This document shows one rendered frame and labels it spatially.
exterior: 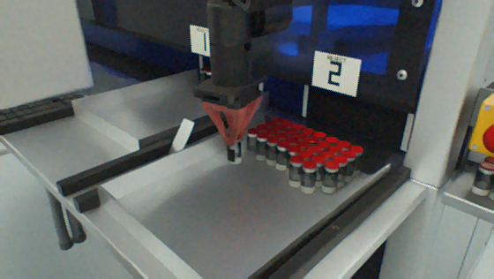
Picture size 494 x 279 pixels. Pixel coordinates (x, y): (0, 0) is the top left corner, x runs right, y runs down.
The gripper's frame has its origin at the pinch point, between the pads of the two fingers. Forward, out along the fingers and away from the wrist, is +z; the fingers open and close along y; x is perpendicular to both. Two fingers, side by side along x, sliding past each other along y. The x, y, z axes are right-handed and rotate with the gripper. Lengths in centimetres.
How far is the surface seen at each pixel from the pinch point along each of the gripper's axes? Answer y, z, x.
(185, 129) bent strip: 2.1, 2.2, 11.2
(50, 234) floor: 28, 94, 121
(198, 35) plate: 25.1, -8.0, 24.7
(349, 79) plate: 15.9, -6.5, -12.5
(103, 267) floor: 26, 94, 84
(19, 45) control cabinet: 14, -2, 75
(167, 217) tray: -14.0, 6.3, 2.1
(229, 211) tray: -8.6, 6.5, -4.5
